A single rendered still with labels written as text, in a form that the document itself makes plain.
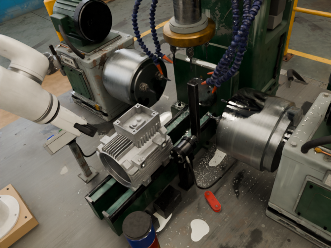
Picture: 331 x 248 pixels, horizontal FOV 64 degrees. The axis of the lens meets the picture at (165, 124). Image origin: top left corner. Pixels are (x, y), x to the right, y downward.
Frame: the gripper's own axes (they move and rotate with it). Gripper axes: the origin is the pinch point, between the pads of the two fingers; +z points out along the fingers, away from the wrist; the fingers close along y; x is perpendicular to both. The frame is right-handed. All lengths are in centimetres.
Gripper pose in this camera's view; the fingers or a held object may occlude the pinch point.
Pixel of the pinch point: (87, 129)
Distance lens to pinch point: 85.2
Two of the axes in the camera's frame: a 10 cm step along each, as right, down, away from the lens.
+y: 7.5, 3.8, -5.4
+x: 5.0, -8.6, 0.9
